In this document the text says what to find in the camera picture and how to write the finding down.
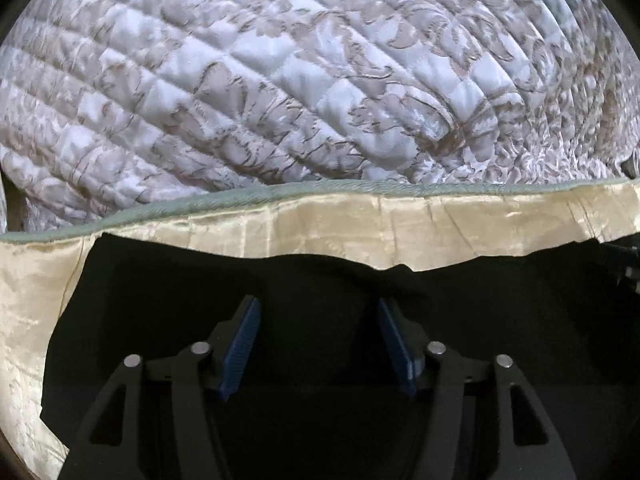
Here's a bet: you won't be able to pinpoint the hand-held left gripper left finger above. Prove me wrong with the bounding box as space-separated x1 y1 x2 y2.
59 294 262 480

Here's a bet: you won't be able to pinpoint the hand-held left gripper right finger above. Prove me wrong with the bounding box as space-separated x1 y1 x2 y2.
377 296 578 480

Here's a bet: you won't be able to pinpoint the quilted floral comforter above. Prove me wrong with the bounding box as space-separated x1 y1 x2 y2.
0 0 640 236

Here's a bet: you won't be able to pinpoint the cream satin bed sheet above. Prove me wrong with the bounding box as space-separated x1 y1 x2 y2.
0 180 640 476

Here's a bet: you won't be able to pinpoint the black pants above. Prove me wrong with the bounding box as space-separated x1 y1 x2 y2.
40 232 640 480

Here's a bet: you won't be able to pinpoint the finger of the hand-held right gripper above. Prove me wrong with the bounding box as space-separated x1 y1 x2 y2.
597 232 640 301

